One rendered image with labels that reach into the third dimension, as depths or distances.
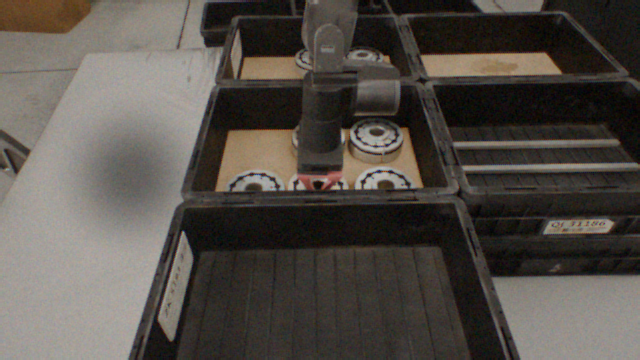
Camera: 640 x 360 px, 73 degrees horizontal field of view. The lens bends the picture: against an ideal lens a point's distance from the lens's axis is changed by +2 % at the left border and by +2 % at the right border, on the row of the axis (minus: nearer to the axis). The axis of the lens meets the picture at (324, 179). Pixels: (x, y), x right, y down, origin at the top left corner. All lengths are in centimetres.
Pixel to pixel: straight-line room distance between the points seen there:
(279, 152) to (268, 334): 36
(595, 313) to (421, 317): 36
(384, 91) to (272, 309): 33
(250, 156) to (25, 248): 46
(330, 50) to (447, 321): 38
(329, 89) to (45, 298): 62
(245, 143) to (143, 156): 32
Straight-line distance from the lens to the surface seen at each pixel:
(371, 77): 57
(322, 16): 53
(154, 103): 126
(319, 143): 59
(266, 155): 82
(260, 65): 110
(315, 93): 55
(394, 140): 81
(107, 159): 112
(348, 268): 64
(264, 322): 60
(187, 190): 63
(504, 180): 83
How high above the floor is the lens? 136
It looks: 45 degrees down
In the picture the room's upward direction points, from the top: straight up
